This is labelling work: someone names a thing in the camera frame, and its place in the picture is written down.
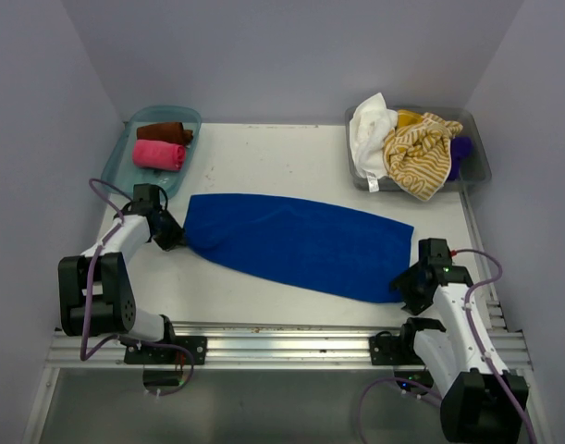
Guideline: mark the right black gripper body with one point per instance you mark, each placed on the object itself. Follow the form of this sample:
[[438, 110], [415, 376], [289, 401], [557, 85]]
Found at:
[[421, 292]]

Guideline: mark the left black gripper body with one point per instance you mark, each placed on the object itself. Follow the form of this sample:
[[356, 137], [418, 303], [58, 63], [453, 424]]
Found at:
[[166, 226]]

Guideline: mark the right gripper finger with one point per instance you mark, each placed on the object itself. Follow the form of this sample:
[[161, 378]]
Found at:
[[403, 280], [414, 306]]

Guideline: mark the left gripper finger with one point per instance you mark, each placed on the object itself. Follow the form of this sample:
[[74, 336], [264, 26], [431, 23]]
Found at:
[[171, 245], [177, 233]]

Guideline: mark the blue towel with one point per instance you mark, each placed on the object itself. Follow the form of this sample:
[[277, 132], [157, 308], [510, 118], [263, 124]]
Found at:
[[302, 243]]

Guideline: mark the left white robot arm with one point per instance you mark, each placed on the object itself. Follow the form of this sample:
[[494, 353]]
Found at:
[[95, 294]]

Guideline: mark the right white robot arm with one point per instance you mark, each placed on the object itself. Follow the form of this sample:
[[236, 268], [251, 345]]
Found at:
[[482, 401]]

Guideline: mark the pink rolled towel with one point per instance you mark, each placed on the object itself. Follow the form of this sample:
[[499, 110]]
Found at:
[[158, 155]]

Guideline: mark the teal plastic tray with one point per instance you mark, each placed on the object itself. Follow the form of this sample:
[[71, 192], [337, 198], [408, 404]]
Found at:
[[120, 170]]

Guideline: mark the brown rolled towel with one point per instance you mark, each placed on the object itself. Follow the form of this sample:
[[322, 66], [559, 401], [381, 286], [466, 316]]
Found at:
[[171, 132]]

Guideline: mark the grey plastic bin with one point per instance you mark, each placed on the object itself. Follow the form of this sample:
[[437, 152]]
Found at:
[[474, 168]]

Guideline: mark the yellow white striped towel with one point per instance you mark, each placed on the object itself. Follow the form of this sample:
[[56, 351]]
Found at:
[[417, 158]]

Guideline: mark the purple towel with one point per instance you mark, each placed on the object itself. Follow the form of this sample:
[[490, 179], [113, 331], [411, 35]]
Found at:
[[460, 148]]

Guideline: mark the mustard yellow towel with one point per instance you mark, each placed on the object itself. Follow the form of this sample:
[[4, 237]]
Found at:
[[407, 118]]

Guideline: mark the aluminium mounting rail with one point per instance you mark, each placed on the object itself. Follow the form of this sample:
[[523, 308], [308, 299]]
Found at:
[[279, 347]]

